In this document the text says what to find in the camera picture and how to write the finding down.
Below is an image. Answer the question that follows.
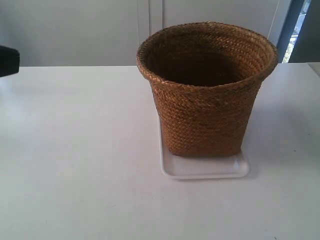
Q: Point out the brown woven wicker basket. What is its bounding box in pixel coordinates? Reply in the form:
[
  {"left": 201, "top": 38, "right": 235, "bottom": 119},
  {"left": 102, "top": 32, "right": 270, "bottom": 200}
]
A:
[{"left": 136, "top": 21, "right": 278, "bottom": 157}]

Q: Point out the white rectangular plastic tray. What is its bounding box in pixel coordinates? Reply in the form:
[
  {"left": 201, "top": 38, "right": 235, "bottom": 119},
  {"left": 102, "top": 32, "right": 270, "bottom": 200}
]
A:
[{"left": 158, "top": 121, "right": 250, "bottom": 181}]

